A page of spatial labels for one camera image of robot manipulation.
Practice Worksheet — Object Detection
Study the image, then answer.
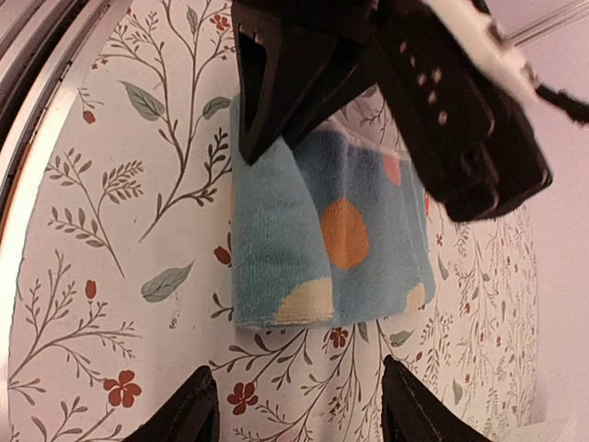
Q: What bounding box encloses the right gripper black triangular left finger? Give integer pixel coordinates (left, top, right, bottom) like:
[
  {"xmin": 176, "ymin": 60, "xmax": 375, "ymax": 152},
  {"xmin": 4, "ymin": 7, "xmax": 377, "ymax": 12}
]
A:
[{"xmin": 123, "ymin": 366, "xmax": 220, "ymax": 442}]

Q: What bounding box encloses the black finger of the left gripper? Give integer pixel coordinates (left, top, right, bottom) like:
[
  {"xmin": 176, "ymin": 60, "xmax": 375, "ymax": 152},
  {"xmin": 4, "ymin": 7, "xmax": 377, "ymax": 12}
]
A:
[
  {"xmin": 231, "ymin": 1, "xmax": 285, "ymax": 165},
  {"xmin": 283, "ymin": 22, "xmax": 376, "ymax": 147}
]

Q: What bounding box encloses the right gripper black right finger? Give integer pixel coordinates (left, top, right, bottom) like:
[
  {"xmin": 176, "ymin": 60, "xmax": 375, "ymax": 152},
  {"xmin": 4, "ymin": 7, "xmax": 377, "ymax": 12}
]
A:
[{"xmin": 381, "ymin": 355, "xmax": 483, "ymax": 442}]

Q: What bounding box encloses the light blue orange dotted towel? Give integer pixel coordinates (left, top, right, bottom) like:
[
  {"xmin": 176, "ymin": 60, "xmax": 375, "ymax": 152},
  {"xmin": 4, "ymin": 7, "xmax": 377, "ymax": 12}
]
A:
[{"xmin": 231, "ymin": 113, "xmax": 435, "ymax": 330}]

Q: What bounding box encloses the floral patterned tablecloth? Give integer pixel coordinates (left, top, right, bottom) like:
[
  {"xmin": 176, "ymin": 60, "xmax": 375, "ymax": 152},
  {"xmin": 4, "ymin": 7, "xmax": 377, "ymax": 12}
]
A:
[{"xmin": 1, "ymin": 1, "xmax": 538, "ymax": 441}]

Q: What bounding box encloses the front aluminium rail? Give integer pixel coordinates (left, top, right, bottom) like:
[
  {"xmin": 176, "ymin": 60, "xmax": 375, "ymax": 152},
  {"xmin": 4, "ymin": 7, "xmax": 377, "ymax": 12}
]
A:
[{"xmin": 1, "ymin": 1, "xmax": 131, "ymax": 230}]

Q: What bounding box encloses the left black braided cable loop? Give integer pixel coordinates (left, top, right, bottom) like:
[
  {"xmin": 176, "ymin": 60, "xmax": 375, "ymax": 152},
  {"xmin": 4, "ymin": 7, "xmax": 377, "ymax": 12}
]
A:
[{"xmin": 536, "ymin": 85, "xmax": 589, "ymax": 125}]

